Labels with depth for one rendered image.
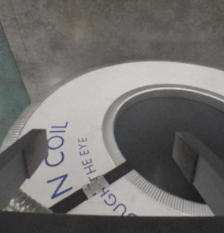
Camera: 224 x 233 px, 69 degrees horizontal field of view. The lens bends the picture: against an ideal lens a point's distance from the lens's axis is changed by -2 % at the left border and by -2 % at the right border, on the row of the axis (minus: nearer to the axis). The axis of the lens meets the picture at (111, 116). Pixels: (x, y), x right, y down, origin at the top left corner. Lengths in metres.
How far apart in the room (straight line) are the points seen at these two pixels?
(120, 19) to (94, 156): 0.94
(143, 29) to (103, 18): 0.27
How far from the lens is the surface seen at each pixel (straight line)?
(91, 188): 0.42
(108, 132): 0.53
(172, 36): 1.26
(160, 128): 0.94
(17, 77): 1.69
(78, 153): 0.49
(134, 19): 1.22
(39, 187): 0.46
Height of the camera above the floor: 1.20
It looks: 49 degrees down
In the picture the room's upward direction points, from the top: 168 degrees counter-clockwise
